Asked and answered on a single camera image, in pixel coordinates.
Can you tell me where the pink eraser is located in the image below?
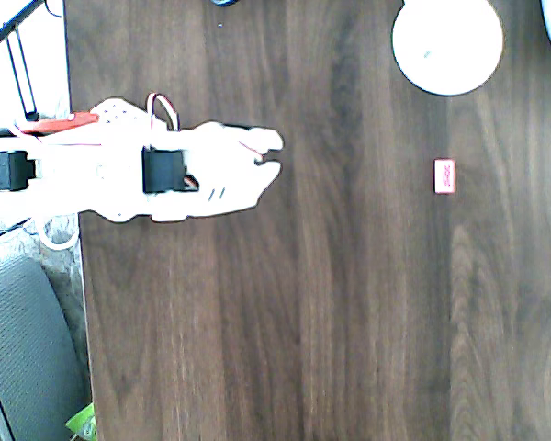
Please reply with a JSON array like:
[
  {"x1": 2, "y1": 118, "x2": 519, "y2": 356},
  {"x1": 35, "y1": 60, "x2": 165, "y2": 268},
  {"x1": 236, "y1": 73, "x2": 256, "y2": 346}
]
[{"x1": 433, "y1": 158, "x2": 459, "y2": 197}]

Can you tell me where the white mug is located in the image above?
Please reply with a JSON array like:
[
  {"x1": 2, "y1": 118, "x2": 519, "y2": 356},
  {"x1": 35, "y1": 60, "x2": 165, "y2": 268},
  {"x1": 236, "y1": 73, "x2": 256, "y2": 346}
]
[{"x1": 390, "y1": 0, "x2": 506, "y2": 97}]

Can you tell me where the black metal rack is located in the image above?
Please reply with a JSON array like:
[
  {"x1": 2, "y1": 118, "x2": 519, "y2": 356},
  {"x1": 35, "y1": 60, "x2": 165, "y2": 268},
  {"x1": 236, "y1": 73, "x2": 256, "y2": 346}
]
[{"x1": 0, "y1": 0, "x2": 43, "y2": 119}]

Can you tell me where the mesh office chair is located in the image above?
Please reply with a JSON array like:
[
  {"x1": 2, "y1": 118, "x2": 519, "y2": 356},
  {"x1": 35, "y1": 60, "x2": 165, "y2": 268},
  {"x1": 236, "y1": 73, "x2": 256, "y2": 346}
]
[{"x1": 0, "y1": 254, "x2": 91, "y2": 441}]

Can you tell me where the green packet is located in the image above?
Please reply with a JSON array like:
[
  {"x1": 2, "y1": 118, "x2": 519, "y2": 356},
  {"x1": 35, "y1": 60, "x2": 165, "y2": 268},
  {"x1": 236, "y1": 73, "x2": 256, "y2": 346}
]
[{"x1": 64, "y1": 402, "x2": 97, "y2": 441}]

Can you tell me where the red and white servo cable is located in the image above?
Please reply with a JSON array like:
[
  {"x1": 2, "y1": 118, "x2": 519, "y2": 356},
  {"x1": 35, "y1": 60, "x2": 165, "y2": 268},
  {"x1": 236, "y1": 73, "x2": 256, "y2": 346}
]
[{"x1": 145, "y1": 92, "x2": 181, "y2": 133}]

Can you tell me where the thin black cable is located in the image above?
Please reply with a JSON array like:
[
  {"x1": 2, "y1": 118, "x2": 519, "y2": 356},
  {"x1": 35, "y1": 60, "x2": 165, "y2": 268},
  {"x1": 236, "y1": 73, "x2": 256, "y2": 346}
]
[{"x1": 0, "y1": 219, "x2": 31, "y2": 245}]

